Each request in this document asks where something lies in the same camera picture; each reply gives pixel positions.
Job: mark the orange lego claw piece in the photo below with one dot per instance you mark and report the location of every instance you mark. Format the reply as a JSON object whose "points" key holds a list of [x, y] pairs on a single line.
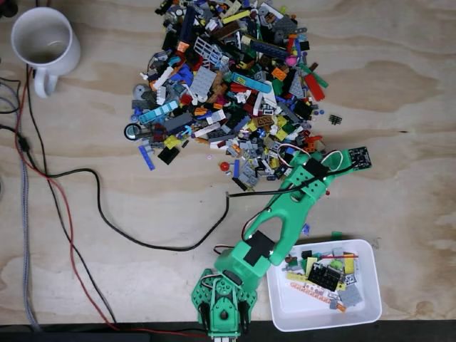
{"points": [[313, 140]]}

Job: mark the black lego grille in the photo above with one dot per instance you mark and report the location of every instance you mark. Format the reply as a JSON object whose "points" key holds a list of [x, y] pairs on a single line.
{"points": [[335, 119]]}

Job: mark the green lego brick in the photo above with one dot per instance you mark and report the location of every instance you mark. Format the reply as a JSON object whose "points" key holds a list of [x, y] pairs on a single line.
{"points": [[336, 234]]}

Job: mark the blue lego wedge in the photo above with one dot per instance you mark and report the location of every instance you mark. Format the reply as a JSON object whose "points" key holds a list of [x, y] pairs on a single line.
{"points": [[305, 230]]}

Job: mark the red long lego plate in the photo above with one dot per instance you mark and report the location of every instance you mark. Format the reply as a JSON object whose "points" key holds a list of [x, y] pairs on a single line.
{"points": [[314, 87]]}

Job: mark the grey lego wedge plate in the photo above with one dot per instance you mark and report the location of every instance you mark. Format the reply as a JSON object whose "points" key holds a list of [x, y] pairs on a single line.
{"points": [[296, 87]]}

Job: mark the grey small lego plate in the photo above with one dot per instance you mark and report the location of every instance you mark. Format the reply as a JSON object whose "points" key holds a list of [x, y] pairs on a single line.
{"points": [[248, 174]]}

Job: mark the red lego rod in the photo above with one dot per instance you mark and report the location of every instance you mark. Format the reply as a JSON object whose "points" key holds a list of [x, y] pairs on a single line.
{"points": [[340, 256]]}

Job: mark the black small lego brick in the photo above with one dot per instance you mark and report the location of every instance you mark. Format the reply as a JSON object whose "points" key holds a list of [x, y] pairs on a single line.
{"points": [[306, 254]]}

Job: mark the black narrow lego plate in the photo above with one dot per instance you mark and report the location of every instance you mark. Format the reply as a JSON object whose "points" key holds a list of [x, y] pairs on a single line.
{"points": [[239, 183]]}

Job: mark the lime green lego piece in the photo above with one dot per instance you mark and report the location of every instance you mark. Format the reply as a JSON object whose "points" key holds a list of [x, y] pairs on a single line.
{"points": [[335, 264]]}

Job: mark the blue thin lego bar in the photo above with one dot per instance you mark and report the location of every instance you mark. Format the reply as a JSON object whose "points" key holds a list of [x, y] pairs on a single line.
{"points": [[236, 167]]}

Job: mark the brown lego figure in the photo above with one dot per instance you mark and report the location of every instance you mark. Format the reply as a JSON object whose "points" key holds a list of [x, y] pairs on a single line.
{"points": [[292, 258]]}

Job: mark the orange lego brick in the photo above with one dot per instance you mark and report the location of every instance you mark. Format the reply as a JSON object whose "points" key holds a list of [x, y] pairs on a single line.
{"points": [[279, 73]]}

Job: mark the black large lego plate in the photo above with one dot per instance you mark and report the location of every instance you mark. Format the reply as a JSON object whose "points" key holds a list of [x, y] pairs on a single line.
{"points": [[324, 275]]}

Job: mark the red lego dome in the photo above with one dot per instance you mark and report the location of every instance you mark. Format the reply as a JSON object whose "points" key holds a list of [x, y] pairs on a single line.
{"points": [[224, 166]]}

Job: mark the pink lego ball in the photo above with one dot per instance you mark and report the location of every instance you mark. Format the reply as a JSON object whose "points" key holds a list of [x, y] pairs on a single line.
{"points": [[291, 60]]}

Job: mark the pale yellow lego plate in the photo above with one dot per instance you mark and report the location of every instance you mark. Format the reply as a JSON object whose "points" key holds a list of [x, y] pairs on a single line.
{"points": [[297, 276]]}

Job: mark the light blue long lego plate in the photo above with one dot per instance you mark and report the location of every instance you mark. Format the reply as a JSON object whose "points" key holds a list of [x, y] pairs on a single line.
{"points": [[249, 81]]}

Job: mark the black long lego plate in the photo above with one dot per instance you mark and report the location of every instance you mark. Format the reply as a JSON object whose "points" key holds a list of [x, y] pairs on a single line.
{"points": [[217, 134]]}

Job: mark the salmon lego beam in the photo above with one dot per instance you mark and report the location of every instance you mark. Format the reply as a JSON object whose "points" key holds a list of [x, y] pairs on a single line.
{"points": [[309, 290]]}

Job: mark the white lego brick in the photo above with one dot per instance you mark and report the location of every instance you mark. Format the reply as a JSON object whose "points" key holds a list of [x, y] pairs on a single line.
{"points": [[217, 115]]}

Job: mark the grey lego tile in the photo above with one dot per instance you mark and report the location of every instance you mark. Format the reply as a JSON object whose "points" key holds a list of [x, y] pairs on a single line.
{"points": [[351, 295]]}

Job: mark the dark blue long lego plate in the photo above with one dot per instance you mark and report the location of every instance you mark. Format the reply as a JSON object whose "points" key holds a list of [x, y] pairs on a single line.
{"points": [[269, 50]]}

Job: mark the white long lego plate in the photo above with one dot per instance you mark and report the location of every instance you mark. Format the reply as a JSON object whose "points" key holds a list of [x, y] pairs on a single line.
{"points": [[206, 130]]}

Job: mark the orange small lego piece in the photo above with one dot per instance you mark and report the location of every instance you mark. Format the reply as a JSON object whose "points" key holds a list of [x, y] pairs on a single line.
{"points": [[340, 307]]}

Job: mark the white plastic bin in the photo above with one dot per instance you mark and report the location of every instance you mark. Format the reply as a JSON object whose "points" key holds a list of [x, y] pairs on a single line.
{"points": [[313, 313]]}

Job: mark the grey square lego plate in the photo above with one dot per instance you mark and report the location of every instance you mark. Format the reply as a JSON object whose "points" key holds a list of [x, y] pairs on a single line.
{"points": [[202, 80]]}

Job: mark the dark grey lego brick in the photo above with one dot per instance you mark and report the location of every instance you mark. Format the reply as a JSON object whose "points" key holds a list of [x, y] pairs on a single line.
{"points": [[178, 123]]}

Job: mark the yellow lego brick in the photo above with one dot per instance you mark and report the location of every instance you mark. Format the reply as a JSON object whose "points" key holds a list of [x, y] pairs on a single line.
{"points": [[171, 141]]}

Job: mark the black lego slope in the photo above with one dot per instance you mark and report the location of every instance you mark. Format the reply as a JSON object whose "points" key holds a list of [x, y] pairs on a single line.
{"points": [[168, 154]]}

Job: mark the white lego fence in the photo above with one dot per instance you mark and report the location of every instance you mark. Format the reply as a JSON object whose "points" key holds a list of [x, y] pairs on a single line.
{"points": [[206, 50]]}

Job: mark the brown long lego plate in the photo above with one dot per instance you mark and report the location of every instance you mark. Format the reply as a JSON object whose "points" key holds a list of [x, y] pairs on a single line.
{"points": [[224, 31]]}

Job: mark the yellow long lego plate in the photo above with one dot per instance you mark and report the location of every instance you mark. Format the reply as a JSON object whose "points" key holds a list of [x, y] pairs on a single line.
{"points": [[235, 16]]}

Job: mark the blue small lego plate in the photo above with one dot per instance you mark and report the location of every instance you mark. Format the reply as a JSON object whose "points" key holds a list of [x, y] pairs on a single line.
{"points": [[147, 157]]}

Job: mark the navy lego beam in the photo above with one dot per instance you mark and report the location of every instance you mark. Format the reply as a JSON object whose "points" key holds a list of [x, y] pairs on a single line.
{"points": [[187, 23]]}

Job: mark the black lego wheel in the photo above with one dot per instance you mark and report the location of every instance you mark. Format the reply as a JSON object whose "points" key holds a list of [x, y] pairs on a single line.
{"points": [[132, 131]]}

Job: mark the grey round lego gear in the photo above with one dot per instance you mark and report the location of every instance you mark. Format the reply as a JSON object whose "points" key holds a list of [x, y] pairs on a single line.
{"points": [[139, 90]]}

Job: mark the white ceramic mug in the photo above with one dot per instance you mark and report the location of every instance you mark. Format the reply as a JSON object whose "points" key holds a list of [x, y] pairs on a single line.
{"points": [[42, 39]]}

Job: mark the dark red black object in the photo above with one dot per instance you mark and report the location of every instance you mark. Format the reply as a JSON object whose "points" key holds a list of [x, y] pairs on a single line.
{"points": [[7, 7]]}

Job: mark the black camera circuit board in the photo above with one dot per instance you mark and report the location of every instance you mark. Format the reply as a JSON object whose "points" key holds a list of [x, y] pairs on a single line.
{"points": [[360, 158]]}

